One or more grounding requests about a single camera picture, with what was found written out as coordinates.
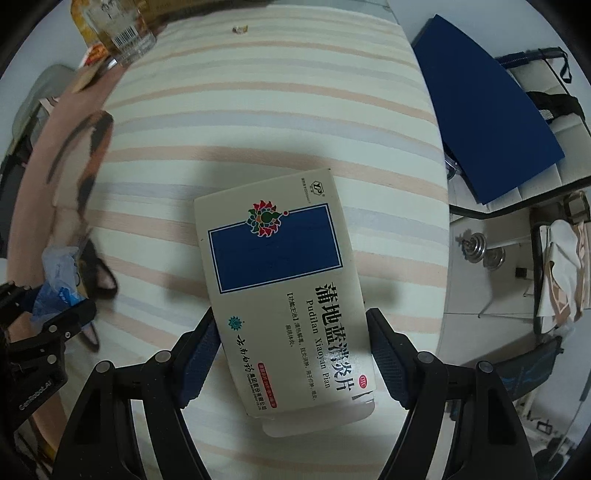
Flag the clear plastic container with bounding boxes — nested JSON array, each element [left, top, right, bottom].
[[83, 0, 158, 65]]

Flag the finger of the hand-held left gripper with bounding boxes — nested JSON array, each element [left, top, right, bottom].
[[0, 282, 35, 315], [34, 300, 98, 342]]

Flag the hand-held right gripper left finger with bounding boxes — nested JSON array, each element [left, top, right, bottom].
[[53, 310, 220, 480]]

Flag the blue board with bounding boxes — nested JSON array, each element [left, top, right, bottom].
[[411, 14, 566, 205]]

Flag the blue plastic bag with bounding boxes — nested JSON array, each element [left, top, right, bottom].
[[32, 244, 95, 324]]

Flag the metal dumbbell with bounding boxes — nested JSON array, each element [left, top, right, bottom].
[[455, 228, 507, 271]]

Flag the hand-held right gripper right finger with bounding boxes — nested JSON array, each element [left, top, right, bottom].
[[366, 308, 532, 480]]

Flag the white blue medicine box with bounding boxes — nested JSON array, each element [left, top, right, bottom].
[[193, 168, 377, 438]]

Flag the grey cloth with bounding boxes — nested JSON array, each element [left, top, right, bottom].
[[13, 65, 77, 155]]

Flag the chair with beige clothes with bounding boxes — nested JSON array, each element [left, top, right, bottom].
[[531, 191, 591, 335]]

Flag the black chair with blue lines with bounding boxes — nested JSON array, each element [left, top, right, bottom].
[[499, 337, 565, 409]]

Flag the orange packet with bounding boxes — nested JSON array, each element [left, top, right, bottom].
[[71, 0, 118, 70]]

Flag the pink blanket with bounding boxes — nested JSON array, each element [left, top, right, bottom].
[[0, 65, 121, 467]]

